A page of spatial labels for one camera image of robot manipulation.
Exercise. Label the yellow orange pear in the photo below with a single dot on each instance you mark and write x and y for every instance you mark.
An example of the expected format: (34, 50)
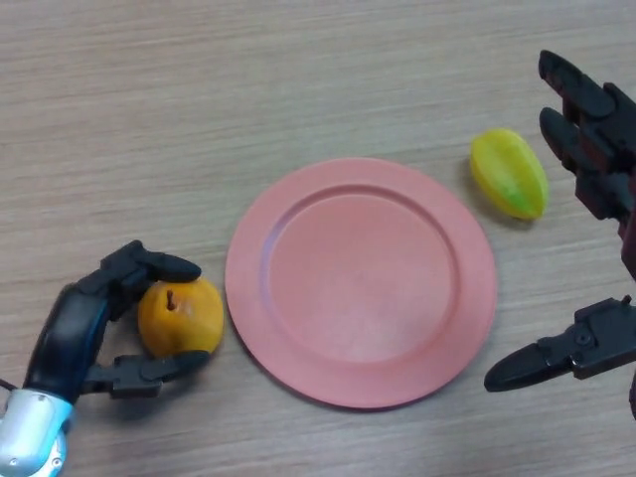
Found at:
(184, 323)

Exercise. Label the yellow green starfruit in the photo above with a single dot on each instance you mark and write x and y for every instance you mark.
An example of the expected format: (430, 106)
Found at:
(509, 171)

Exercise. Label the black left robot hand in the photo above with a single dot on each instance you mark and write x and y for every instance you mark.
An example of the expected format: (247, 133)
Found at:
(64, 338)

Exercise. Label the pink round plate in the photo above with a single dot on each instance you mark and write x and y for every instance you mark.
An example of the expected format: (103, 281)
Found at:
(360, 285)

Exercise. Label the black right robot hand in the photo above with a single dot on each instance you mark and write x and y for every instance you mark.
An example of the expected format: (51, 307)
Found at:
(596, 343)

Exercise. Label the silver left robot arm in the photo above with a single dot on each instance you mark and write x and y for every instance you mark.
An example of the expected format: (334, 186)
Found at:
(30, 427)

